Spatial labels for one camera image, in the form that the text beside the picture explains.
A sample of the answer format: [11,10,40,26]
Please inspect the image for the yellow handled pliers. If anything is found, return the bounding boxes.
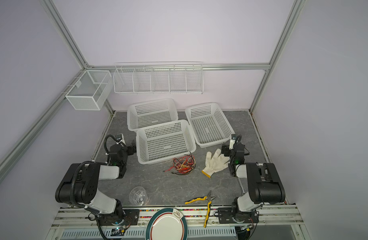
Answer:
[184,190,217,229]

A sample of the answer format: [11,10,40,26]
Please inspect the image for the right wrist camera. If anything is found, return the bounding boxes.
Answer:
[229,134,237,150]

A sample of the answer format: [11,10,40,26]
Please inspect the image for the back left white basket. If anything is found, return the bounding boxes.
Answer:
[127,98,179,132]

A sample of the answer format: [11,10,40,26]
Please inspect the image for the white work glove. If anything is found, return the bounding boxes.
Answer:
[202,149,230,178]

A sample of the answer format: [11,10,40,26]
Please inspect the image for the white mesh wall box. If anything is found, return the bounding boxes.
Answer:
[66,70,113,111]

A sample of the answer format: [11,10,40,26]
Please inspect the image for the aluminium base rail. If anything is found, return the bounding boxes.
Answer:
[46,205,310,240]

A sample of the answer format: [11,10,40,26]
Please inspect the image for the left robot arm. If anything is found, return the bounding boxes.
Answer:
[55,134,139,228]

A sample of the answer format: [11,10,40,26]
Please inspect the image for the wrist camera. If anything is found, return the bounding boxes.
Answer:
[115,134,125,144]
[229,134,237,150]

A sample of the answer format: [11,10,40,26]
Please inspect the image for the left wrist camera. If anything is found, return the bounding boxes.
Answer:
[115,134,125,144]

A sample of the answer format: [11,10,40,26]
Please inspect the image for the clear plastic cup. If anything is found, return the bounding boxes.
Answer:
[129,187,149,206]

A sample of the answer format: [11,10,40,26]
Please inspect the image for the front middle white basket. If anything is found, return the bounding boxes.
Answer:
[136,120,197,165]

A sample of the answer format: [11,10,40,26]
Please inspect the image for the white basket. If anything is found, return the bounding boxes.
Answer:
[127,98,179,132]
[136,120,197,165]
[185,103,235,148]

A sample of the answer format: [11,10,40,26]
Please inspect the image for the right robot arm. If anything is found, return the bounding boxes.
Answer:
[215,134,285,225]

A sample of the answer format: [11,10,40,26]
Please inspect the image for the white green rimmed plate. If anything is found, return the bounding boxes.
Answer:
[145,208,188,240]

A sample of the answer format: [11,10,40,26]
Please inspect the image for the right white basket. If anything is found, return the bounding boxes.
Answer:
[185,103,235,148]

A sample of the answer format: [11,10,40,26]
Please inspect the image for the red cable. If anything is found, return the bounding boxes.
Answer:
[163,155,196,175]

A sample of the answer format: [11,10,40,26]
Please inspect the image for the white wire wall rack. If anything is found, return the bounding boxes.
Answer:
[113,62,204,94]

